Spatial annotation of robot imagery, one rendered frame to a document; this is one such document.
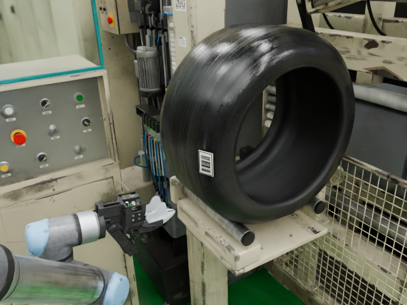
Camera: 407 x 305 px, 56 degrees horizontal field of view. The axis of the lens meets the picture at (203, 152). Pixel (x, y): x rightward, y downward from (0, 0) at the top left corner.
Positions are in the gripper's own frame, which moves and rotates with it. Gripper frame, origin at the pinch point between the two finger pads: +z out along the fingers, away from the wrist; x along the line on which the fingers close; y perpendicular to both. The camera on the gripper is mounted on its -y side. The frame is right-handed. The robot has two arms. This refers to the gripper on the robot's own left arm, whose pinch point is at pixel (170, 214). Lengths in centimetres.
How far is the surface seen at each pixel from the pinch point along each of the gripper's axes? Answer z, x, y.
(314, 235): 46.9, -10.8, -13.4
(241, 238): 17.3, -10.0, -6.6
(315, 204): 45.4, -10.1, -2.3
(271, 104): 63, 35, 17
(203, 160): 3.4, -8.9, 18.7
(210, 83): 6.4, -4.9, 36.2
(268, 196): 37.0, 2.1, -3.8
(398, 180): 64, -23, 8
